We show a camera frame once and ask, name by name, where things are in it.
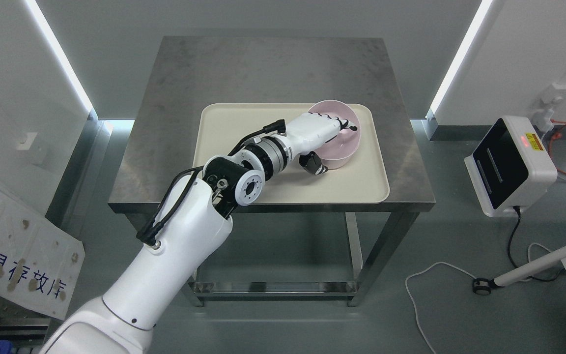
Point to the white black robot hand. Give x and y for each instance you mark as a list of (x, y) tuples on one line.
[(307, 133)]

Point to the pink bowl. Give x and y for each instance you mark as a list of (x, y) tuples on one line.
[(336, 153)]

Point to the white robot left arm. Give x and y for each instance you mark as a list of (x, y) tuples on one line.
[(191, 222)]

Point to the cream plastic tray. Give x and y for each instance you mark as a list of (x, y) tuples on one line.
[(362, 180)]

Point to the stainless steel table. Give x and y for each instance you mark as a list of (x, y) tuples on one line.
[(193, 72)]

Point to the white black charging device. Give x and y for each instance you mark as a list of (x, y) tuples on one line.
[(510, 167)]

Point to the white stand leg with caster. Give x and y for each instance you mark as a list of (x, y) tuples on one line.
[(483, 286)]

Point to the white sign board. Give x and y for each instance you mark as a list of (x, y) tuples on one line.
[(39, 263)]

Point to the white wall socket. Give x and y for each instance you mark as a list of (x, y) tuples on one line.
[(549, 99)]

